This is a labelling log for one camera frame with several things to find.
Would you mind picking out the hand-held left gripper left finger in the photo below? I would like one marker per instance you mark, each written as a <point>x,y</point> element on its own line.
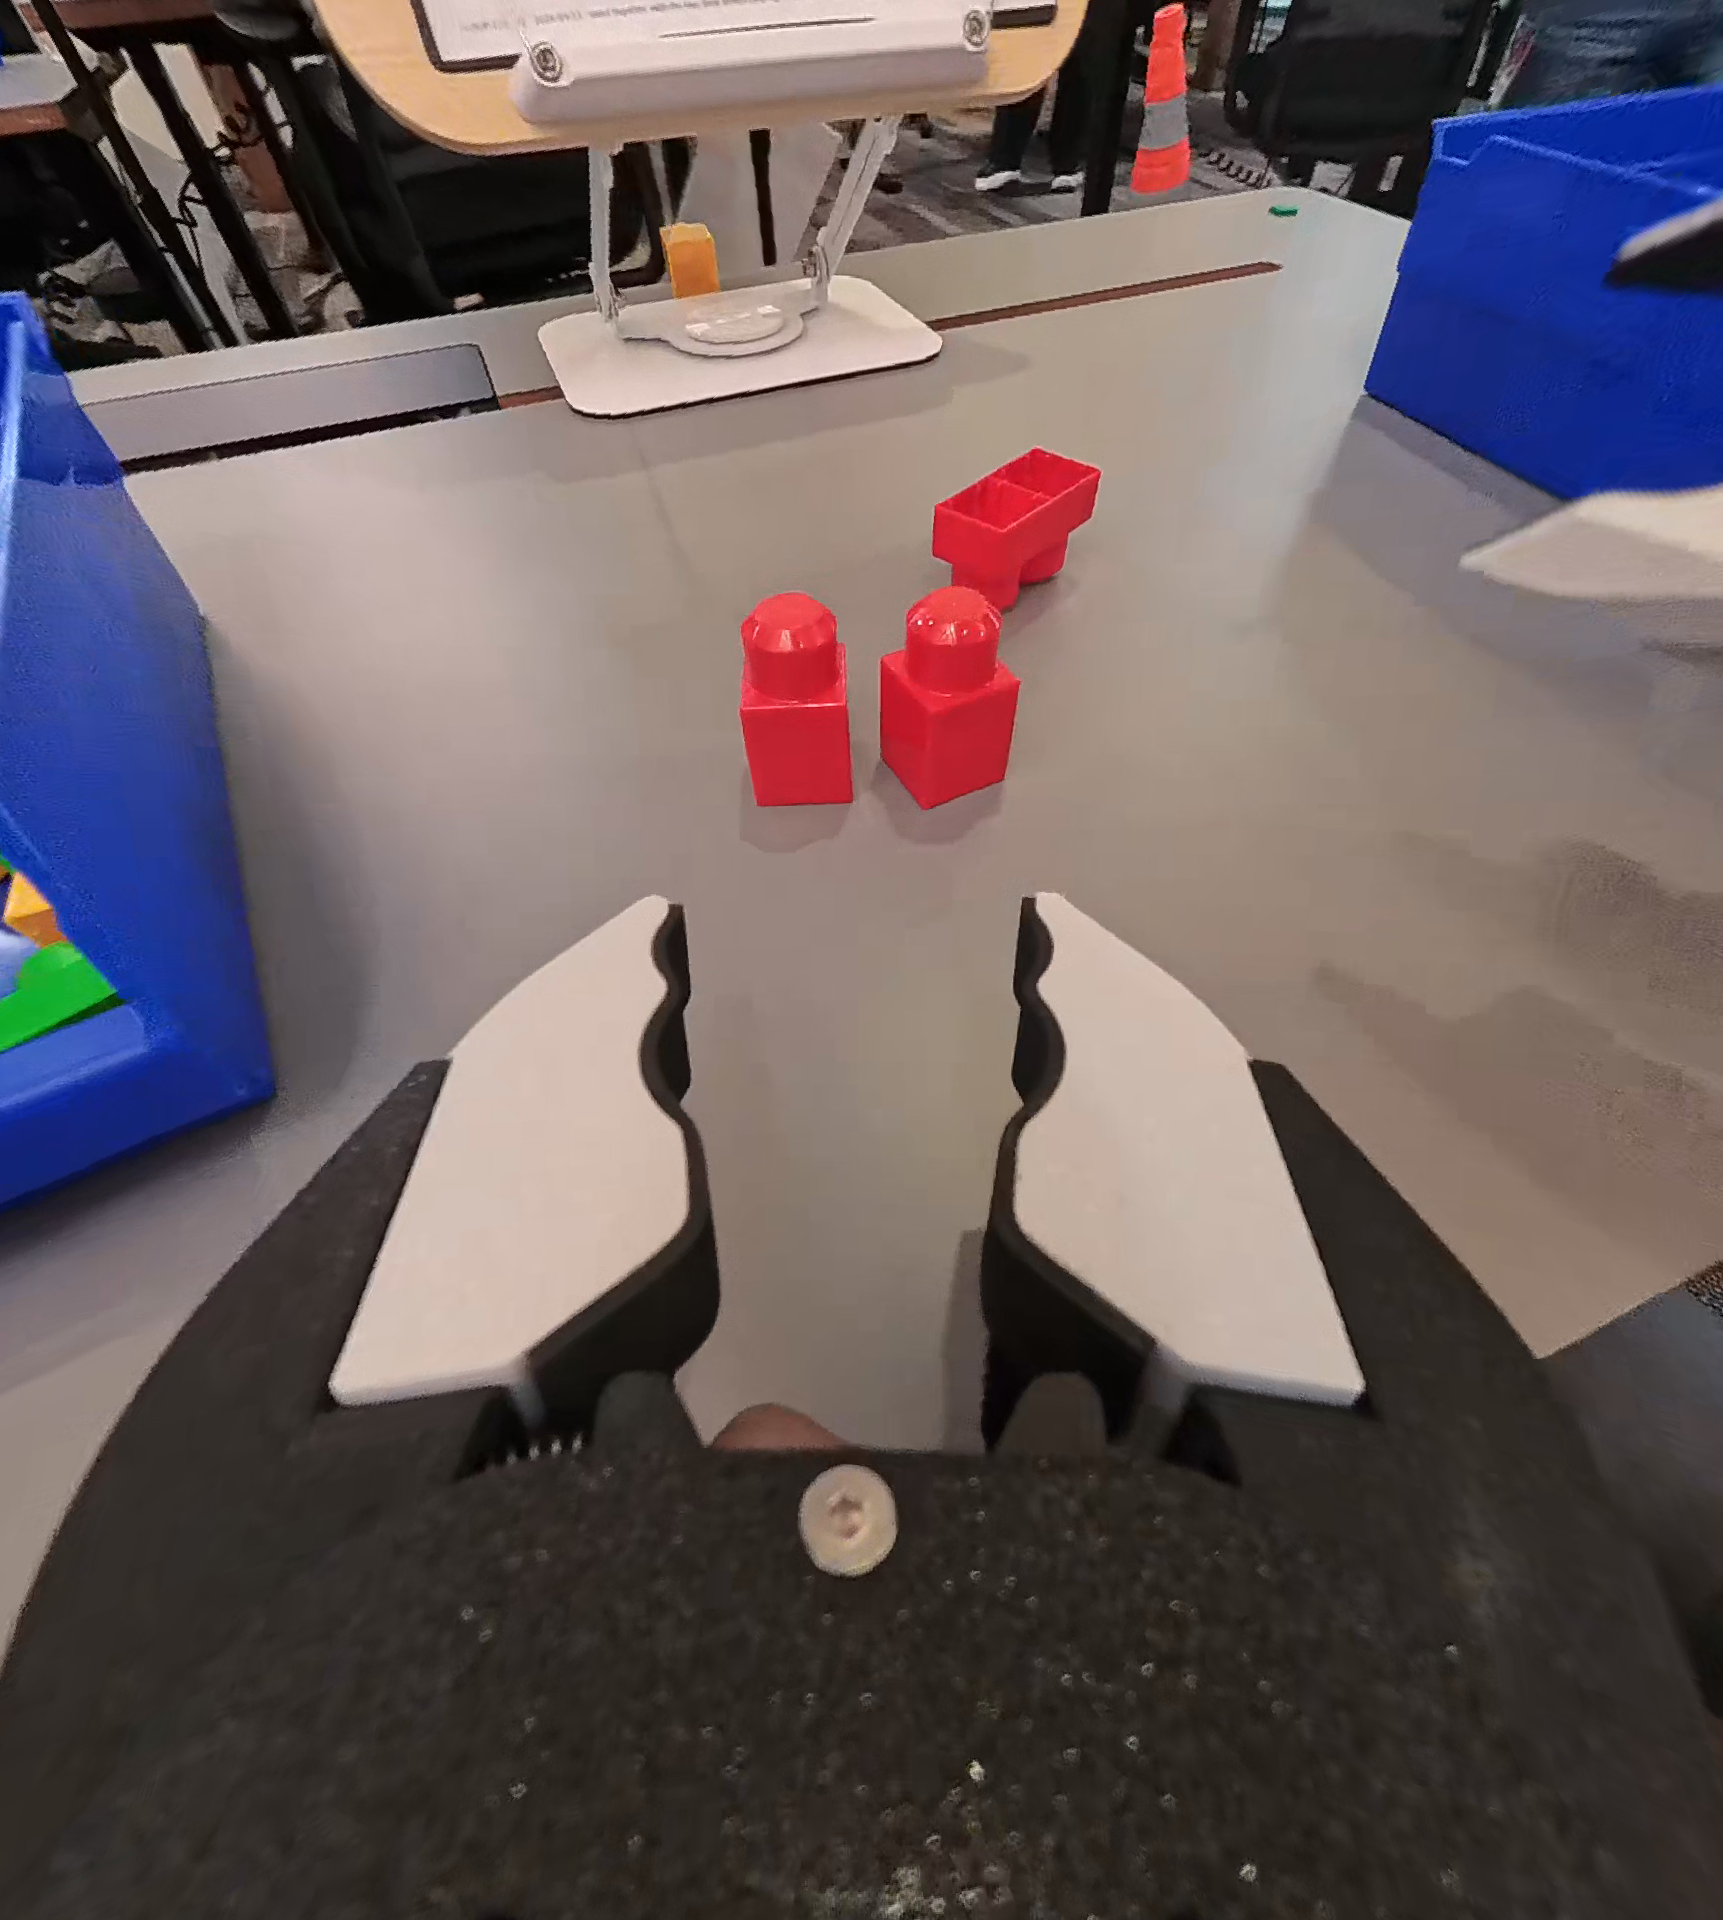
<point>515,1217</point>

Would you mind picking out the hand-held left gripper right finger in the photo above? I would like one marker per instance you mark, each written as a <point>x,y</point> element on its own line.
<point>1177,1217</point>

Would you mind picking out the red mega block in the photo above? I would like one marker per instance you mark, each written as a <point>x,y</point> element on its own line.
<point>795,720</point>
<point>1005,527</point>
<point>949,720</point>

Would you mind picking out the orange traffic cone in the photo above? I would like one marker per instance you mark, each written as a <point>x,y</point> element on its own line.
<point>1165,107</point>

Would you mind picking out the person's jeans leg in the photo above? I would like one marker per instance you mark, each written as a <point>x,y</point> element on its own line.
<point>1701,1500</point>

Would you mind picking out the white board stand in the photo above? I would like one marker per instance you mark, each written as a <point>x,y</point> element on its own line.
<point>741,346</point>

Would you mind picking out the orange plastic object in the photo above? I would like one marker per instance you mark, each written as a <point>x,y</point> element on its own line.
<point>689,258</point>

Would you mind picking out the printed instruction sheet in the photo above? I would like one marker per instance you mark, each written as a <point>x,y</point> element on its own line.
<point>651,24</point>

